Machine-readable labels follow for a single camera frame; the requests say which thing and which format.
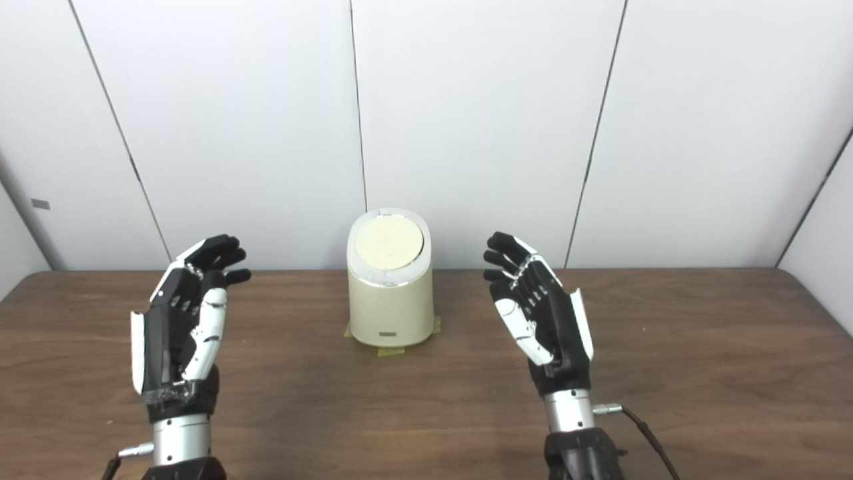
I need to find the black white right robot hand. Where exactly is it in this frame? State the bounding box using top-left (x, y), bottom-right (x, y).
top-left (483, 231), bottom-right (595, 397)

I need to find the cream-colored cylindrical bin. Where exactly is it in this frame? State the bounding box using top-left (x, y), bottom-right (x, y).
top-left (346, 208), bottom-right (436, 348)

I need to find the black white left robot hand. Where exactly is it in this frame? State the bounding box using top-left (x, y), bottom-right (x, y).
top-left (130, 234), bottom-right (253, 422)

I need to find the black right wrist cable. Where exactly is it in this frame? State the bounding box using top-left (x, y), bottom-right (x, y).
top-left (593, 403), bottom-right (680, 480)

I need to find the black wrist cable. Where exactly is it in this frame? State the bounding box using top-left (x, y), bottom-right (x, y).
top-left (593, 403), bottom-right (680, 480)
top-left (101, 443), bottom-right (155, 480)

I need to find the round cream bin lid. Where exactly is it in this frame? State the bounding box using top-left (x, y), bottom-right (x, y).
top-left (354, 215), bottom-right (425, 271)

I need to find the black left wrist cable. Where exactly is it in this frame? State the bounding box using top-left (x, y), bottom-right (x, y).
top-left (101, 443), bottom-right (155, 480)

